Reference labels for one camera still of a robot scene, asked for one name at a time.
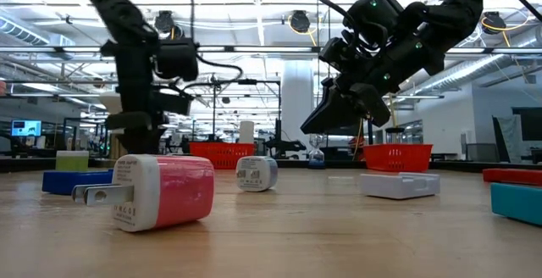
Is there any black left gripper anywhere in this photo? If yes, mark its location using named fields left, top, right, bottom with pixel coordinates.
left=105, top=47, right=194, bottom=155

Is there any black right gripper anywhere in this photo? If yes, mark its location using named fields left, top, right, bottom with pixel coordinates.
left=301, top=36, right=433, bottom=135

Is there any orange sand hourglass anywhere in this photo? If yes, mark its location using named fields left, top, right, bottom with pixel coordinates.
left=384, top=126, right=407, bottom=146

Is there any light green power adapter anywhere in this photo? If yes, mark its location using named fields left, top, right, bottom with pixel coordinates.
left=55, top=150, right=90, bottom=173

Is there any blue digital clock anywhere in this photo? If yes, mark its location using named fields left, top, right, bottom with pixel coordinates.
left=41, top=169, right=114, bottom=197

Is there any white digital clock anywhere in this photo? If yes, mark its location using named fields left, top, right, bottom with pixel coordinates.
left=360, top=171, right=441, bottom=201

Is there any light blue power adapter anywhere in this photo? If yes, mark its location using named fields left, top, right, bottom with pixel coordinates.
left=235, top=155, right=279, bottom=193

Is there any white building column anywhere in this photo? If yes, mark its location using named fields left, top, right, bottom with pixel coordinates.
left=280, top=59, right=315, bottom=148

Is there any red plastic basket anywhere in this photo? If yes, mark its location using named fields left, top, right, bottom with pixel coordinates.
left=362, top=142, right=434, bottom=174
left=188, top=142, right=257, bottom=170

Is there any pink power adapter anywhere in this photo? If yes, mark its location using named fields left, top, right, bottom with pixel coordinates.
left=70, top=153, right=216, bottom=233

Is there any long ceiling light fixture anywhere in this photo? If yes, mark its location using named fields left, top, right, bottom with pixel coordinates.
left=0, top=46, right=542, bottom=55

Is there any white cylinder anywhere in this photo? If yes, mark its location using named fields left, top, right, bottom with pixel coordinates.
left=239, top=120, right=256, bottom=145

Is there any small computer monitor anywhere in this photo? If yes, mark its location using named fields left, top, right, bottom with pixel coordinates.
left=11, top=119, right=43, bottom=137

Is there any grey mesh bin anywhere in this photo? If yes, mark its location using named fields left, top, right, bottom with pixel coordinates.
left=465, top=143, right=499, bottom=164

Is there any grey leaning board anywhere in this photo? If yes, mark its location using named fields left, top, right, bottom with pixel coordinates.
left=491, top=115, right=524, bottom=164

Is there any red digital clock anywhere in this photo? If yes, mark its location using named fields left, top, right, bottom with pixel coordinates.
left=482, top=168, right=542, bottom=187

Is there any teal digital clock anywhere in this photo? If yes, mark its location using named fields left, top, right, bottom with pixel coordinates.
left=490, top=182, right=542, bottom=228

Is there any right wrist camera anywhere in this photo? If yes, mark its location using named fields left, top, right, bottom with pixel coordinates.
left=319, top=36, right=361, bottom=74

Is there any black ceiling cable reel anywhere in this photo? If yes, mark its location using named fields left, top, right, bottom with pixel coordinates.
left=152, top=9, right=187, bottom=47
left=288, top=9, right=312, bottom=35
left=481, top=10, right=507, bottom=33

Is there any black gantry frame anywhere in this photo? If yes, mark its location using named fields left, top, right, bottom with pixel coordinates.
left=211, top=78, right=283, bottom=143

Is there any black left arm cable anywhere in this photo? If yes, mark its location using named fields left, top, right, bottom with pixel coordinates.
left=120, top=0, right=245, bottom=92

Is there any black wall panel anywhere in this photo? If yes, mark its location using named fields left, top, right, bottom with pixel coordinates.
left=511, top=107, right=542, bottom=142

